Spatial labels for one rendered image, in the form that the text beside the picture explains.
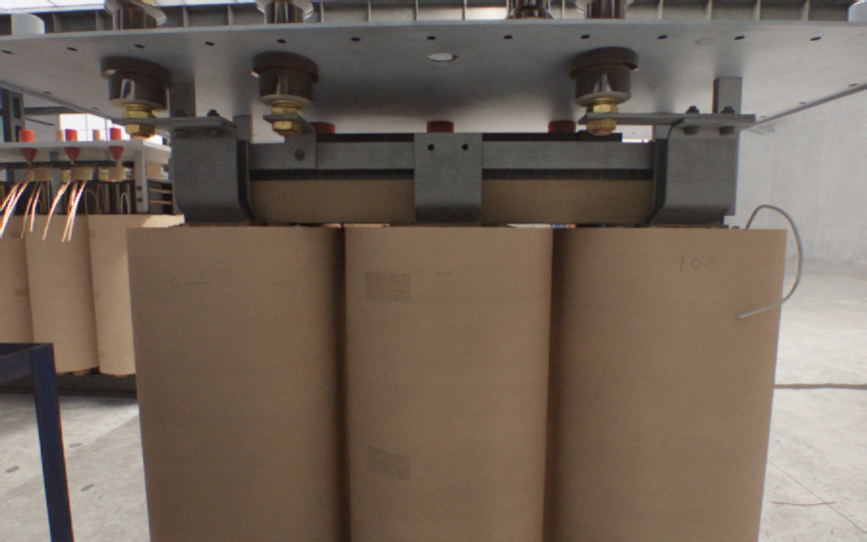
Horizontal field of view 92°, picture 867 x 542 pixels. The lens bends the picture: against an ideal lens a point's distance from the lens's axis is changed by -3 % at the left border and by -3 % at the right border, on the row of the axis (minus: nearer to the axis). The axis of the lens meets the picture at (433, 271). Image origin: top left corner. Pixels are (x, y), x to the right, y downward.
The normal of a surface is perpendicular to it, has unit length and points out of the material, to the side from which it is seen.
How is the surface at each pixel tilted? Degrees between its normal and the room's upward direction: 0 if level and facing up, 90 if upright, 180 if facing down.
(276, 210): 90
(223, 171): 90
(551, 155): 90
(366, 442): 90
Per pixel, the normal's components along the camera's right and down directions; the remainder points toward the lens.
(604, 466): -0.63, 0.07
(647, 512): -0.18, 0.10
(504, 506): 0.30, 0.10
